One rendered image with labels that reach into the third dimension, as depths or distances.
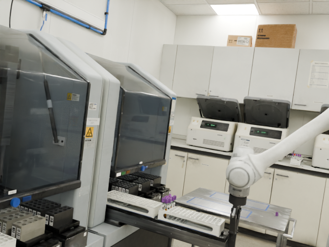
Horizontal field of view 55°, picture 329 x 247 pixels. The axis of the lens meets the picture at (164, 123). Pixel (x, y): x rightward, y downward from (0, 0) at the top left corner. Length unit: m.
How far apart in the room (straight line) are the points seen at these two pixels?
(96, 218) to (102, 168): 0.24
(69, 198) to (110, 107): 0.45
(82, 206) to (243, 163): 0.72
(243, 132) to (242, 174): 2.60
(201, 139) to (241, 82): 0.87
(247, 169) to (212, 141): 2.65
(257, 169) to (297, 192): 2.54
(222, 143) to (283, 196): 0.88
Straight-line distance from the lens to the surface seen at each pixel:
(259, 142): 3.72
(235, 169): 1.18
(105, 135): 1.49
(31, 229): 1.26
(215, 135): 3.81
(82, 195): 1.46
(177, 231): 1.50
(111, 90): 1.49
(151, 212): 1.55
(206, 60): 4.22
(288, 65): 4.03
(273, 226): 1.74
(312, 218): 3.80
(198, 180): 3.93
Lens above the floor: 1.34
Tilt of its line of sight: 3 degrees down
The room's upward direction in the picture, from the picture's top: 7 degrees clockwise
